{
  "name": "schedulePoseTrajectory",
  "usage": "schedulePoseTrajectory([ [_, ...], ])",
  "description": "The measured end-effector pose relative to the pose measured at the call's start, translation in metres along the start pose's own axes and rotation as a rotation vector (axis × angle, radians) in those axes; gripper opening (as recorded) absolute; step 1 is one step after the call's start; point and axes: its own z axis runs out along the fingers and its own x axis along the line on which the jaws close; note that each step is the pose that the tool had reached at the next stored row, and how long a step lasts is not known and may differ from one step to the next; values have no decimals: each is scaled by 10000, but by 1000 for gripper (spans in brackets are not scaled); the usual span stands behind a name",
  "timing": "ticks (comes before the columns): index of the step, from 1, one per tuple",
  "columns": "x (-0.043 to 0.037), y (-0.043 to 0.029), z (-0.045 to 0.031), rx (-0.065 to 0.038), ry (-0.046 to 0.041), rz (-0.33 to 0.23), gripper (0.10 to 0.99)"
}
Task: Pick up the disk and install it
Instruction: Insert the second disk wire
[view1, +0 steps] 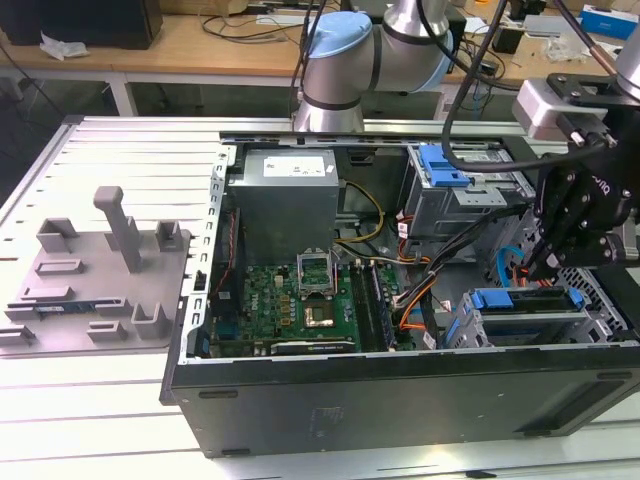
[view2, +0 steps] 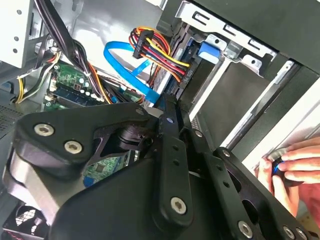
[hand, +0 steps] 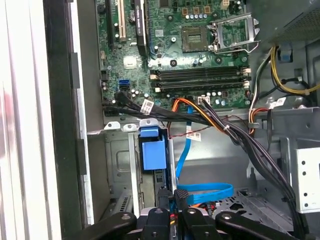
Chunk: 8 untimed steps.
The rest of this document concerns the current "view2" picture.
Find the hard disk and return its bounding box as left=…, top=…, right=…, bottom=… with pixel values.
left=149, top=37, right=222, bottom=101

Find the multicoloured disk power wire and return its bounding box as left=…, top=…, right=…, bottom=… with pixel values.
left=128, top=26, right=195, bottom=92

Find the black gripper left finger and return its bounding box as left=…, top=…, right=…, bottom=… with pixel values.
left=1, top=93, right=195, bottom=228

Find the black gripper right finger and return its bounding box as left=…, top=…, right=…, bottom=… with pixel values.
left=177, top=106, right=315, bottom=240

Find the person bare hand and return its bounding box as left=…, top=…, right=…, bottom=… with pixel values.
left=257, top=138, right=320, bottom=218

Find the round black tool blue ring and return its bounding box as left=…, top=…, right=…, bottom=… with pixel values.
left=269, top=148, right=288, bottom=177

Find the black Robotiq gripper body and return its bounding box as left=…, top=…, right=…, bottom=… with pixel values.
left=48, top=157, right=223, bottom=240

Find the blue data wire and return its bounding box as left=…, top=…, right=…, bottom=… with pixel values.
left=103, top=40, right=161, bottom=104

